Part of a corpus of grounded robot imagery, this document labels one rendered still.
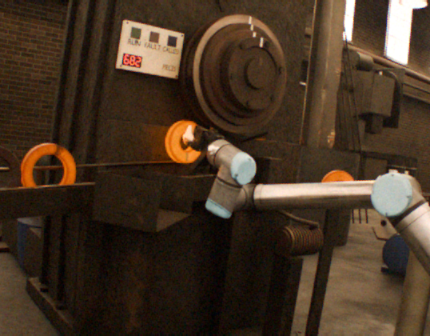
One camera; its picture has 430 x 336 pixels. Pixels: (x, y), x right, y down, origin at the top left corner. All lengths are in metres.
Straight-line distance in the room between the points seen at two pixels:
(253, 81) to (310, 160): 2.81
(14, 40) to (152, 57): 6.08
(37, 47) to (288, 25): 5.99
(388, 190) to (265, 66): 0.80
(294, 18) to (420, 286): 1.33
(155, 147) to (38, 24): 6.28
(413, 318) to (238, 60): 1.24
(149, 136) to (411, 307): 1.25
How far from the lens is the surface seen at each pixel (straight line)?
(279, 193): 1.64
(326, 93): 6.23
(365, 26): 12.98
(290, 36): 2.37
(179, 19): 1.99
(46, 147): 1.61
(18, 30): 7.91
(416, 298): 2.12
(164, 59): 1.92
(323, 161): 4.58
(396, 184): 1.34
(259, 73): 1.90
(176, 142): 1.82
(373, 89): 9.79
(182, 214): 1.57
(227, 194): 1.59
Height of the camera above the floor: 0.86
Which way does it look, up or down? 3 degrees down
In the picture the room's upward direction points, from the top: 7 degrees clockwise
